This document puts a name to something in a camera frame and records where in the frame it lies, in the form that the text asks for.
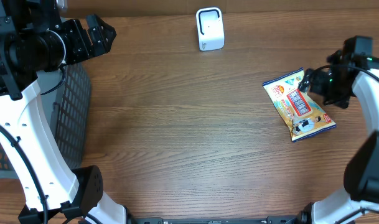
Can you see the yellow snack packet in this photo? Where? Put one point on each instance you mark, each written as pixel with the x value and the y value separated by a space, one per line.
pixel 303 116

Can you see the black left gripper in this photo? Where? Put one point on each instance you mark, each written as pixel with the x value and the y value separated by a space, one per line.
pixel 83 47

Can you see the dark grey plastic basket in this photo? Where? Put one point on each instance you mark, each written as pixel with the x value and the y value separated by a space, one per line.
pixel 65 106

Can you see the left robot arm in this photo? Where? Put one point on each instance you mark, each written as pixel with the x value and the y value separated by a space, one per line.
pixel 34 38

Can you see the white barcode scanner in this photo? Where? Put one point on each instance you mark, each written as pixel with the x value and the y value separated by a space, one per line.
pixel 210 29

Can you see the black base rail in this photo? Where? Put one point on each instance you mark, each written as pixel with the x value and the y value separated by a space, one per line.
pixel 289 219

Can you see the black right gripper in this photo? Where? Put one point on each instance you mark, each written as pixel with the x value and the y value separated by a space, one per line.
pixel 341 98

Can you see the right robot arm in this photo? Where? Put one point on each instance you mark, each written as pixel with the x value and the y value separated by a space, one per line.
pixel 360 193

